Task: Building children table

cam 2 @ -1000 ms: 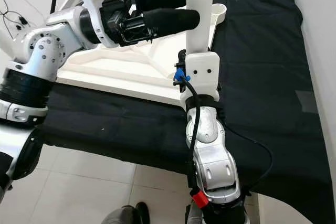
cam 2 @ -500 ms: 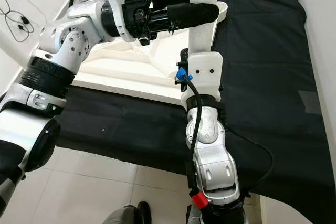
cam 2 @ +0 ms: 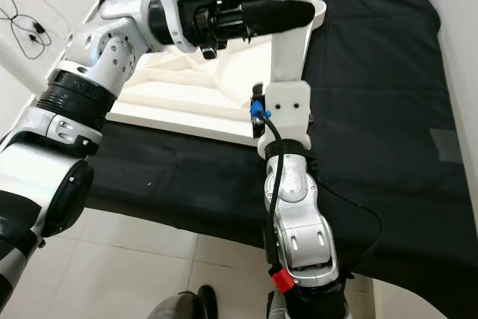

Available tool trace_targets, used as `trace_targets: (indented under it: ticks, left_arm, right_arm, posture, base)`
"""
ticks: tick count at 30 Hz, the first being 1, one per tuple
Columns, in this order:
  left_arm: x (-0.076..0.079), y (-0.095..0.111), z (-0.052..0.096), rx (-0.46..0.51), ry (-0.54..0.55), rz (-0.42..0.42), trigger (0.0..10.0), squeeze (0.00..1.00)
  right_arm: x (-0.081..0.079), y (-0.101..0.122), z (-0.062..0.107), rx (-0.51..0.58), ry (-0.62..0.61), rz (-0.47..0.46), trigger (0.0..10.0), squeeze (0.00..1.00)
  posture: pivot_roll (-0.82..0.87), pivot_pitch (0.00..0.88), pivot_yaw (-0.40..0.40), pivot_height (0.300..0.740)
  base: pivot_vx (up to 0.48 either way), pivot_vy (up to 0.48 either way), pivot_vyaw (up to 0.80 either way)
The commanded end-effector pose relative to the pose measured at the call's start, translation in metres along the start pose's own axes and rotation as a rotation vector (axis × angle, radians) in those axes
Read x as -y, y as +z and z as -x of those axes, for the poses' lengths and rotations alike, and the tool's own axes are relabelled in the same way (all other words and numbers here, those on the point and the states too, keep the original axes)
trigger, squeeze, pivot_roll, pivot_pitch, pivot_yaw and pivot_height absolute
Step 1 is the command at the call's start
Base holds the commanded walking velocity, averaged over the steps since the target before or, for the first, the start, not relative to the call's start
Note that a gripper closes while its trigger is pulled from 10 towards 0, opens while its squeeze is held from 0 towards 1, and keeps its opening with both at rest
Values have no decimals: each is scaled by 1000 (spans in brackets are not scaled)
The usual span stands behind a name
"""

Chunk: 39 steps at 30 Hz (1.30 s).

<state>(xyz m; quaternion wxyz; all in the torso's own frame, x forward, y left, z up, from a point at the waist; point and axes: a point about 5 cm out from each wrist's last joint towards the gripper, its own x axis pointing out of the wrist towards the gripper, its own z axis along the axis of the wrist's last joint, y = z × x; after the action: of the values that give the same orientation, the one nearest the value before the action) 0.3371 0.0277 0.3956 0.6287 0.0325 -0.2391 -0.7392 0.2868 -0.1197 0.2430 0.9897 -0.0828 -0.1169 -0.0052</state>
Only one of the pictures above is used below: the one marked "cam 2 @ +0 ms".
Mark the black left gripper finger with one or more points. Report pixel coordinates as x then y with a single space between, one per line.
269 19

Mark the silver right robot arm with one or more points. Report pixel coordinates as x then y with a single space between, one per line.
299 244

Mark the white plastic table top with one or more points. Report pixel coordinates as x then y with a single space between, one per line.
179 113

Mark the black tablecloth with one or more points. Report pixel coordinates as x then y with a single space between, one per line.
179 192

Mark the red connector block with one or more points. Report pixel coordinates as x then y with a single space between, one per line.
284 279

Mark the clear tape strip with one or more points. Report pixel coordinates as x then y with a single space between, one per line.
447 146

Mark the grey robot right leg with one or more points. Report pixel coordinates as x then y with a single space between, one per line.
278 310

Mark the grey robot leg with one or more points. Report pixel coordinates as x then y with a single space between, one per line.
183 310
278 310

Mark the grey robot left leg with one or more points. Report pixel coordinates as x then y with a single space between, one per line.
183 310

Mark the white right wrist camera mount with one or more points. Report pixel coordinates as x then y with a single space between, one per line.
287 106

